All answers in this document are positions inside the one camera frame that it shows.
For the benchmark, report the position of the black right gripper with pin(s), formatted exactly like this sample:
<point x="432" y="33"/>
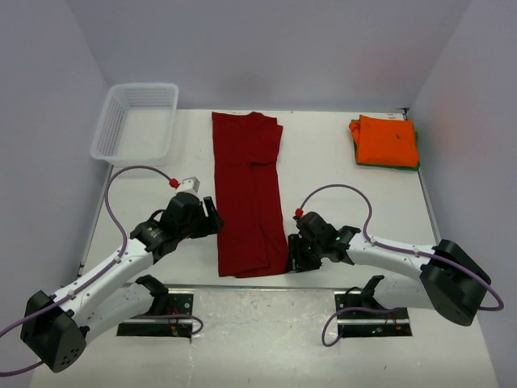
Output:
<point x="297" y="262"/>

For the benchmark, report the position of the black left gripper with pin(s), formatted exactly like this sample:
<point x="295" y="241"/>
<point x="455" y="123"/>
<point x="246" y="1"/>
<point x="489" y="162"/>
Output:
<point x="211" y="224"/>

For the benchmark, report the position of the dark red t shirt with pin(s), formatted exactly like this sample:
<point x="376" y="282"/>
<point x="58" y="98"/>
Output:
<point x="252" y="242"/>

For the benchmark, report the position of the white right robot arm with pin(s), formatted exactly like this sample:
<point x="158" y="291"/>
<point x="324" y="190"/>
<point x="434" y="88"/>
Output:
<point x="441" y="277"/>

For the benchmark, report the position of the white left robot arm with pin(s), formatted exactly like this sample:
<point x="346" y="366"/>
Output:
<point x="59" y="326"/>

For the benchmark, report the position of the white plastic basket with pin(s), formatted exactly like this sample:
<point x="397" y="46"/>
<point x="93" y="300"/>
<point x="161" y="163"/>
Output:
<point x="136" y="124"/>

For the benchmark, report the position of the folded orange t shirt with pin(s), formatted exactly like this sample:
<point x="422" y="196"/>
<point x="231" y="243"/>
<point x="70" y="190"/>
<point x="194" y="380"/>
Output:
<point x="385" y="139"/>

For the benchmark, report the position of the folded green t shirt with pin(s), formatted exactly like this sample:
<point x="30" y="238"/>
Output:
<point x="416" y="165"/>

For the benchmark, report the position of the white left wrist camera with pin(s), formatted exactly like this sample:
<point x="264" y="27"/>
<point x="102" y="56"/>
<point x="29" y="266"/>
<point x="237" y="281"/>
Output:
<point x="189" y="185"/>

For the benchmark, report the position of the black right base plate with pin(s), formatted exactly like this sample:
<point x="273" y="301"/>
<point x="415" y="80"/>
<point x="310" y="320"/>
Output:
<point x="359" y="324"/>

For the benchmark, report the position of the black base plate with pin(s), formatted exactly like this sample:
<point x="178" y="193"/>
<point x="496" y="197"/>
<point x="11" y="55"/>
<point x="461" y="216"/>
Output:
<point x="166" y="304"/>
<point x="359" y="324"/>

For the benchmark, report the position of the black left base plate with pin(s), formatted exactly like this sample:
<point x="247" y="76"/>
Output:
<point x="166" y="304"/>

